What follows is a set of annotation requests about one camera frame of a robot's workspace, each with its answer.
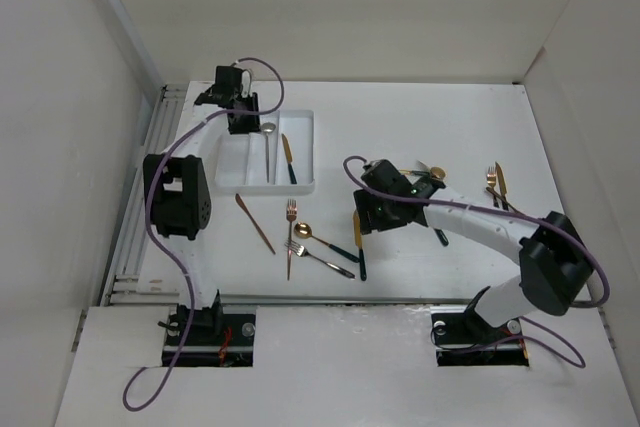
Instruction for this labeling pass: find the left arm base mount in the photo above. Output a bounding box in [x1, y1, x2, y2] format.
[158, 305, 256, 368]

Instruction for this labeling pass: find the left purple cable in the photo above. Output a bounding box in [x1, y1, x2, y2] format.
[122, 56, 286, 411]

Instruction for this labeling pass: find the rose gold knife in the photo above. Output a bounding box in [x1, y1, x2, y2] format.
[234, 193, 276, 255]

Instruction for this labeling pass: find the silver spoon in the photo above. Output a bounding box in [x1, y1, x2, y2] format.
[260, 122, 276, 183]

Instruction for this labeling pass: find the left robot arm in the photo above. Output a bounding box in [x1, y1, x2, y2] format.
[143, 62, 260, 344]

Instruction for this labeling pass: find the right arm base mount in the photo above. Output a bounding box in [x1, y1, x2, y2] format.
[430, 312, 529, 367]

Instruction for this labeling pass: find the silver rose fork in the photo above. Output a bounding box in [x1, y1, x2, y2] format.
[285, 240, 355, 279]

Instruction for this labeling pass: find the white cutlery tray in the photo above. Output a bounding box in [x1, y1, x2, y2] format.
[213, 110, 315, 196]

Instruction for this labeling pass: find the rose gold fork long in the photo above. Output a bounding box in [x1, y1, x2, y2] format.
[286, 198, 298, 280]

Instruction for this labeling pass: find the gold fork green handle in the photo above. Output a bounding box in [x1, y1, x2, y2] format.
[434, 229, 449, 247]

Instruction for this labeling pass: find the gold spoon green handle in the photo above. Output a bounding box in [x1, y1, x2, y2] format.
[294, 222, 359, 263]
[418, 161, 446, 184]

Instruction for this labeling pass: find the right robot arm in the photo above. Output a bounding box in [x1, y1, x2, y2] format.
[354, 159, 596, 341]

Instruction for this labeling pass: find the gold knife green handle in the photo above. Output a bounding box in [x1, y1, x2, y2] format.
[281, 133, 297, 185]
[495, 162, 509, 211]
[352, 210, 368, 282]

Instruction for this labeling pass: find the rose gold fork right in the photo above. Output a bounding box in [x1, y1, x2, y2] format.
[486, 166, 500, 208]

